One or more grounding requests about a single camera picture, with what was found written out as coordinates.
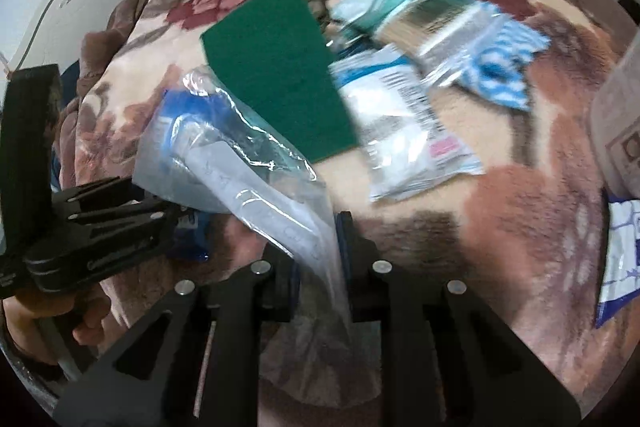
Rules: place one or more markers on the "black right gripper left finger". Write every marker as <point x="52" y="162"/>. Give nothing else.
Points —
<point x="193" y="359"/>

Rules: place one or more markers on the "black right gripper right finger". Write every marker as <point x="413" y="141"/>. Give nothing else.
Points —
<point x="446" y="358"/>

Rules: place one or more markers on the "clear plastic zip bag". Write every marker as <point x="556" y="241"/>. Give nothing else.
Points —
<point x="207" y="150"/>

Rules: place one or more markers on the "blue wet wipes pack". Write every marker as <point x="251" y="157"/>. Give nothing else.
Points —
<point x="620" y="281"/>

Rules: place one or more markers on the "white plastic bottle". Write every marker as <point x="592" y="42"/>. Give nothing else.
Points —
<point x="614" y="125"/>

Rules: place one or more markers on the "blue white wavy cloth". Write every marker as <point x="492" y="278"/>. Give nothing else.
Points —
<point x="495" y="67"/>

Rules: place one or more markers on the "floral plush blanket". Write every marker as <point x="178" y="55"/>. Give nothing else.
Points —
<point x="528" y="235"/>

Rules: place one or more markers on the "white gauze packet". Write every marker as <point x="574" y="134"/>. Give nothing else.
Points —
<point x="407" y="148"/>

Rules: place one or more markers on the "green scouring pad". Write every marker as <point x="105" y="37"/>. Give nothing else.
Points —
<point x="272" y="56"/>

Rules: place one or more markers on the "cotton swab packet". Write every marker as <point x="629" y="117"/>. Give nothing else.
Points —
<point x="441" y="36"/>

